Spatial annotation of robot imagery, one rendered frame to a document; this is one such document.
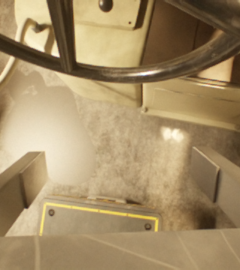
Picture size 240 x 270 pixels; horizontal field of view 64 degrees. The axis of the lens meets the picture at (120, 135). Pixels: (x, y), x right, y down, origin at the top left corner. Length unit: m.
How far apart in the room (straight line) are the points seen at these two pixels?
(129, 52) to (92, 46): 0.18
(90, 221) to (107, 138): 0.60
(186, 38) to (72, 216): 1.07
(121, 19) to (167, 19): 0.21
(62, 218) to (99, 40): 0.97
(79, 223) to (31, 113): 0.96
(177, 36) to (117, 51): 0.27
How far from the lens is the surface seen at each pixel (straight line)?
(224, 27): 0.19
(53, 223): 1.26
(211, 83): 0.96
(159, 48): 0.95
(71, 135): 1.54
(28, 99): 1.77
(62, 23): 0.26
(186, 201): 1.48
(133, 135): 1.44
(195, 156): 0.16
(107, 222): 1.17
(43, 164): 0.16
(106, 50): 0.99
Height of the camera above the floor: 1.42
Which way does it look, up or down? 79 degrees down
